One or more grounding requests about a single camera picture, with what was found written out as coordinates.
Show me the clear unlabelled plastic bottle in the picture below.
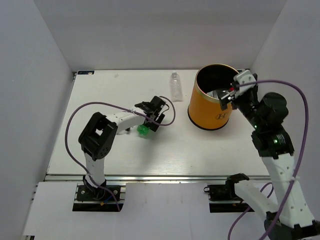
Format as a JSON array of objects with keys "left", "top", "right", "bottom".
[{"left": 169, "top": 72, "right": 183, "bottom": 102}]

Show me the aluminium table edge rail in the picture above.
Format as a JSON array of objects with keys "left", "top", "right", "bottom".
[{"left": 43, "top": 174, "right": 272, "bottom": 183}]

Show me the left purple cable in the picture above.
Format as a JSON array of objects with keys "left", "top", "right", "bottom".
[{"left": 64, "top": 95, "right": 176, "bottom": 212}]

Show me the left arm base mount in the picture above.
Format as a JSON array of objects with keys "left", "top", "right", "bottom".
[{"left": 72, "top": 184, "right": 126, "bottom": 213}]

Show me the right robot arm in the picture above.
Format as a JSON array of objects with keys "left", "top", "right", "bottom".
[{"left": 217, "top": 70, "right": 320, "bottom": 240}]

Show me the blue sticker on table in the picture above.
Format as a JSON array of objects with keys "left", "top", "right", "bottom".
[{"left": 77, "top": 70, "right": 95, "bottom": 75}]

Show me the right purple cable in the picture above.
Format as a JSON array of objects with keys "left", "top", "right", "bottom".
[{"left": 227, "top": 79, "right": 310, "bottom": 240}]

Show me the blue orange label clear bottle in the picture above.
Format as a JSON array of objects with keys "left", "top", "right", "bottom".
[{"left": 206, "top": 88, "right": 229, "bottom": 99}]

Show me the purple cable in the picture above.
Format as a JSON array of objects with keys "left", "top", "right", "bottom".
[
  {"left": 227, "top": 79, "right": 310, "bottom": 240},
  {"left": 64, "top": 95, "right": 176, "bottom": 212}
]

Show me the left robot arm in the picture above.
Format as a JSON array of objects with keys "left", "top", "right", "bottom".
[{"left": 78, "top": 96, "right": 166, "bottom": 200}]

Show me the green plastic bottle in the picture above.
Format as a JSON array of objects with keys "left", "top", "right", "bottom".
[{"left": 136, "top": 124, "right": 150, "bottom": 137}]

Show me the orange cylindrical bin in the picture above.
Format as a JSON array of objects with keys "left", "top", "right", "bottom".
[{"left": 187, "top": 63, "right": 239, "bottom": 131}]

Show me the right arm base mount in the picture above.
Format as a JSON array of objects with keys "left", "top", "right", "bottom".
[{"left": 203, "top": 173, "right": 250, "bottom": 213}]

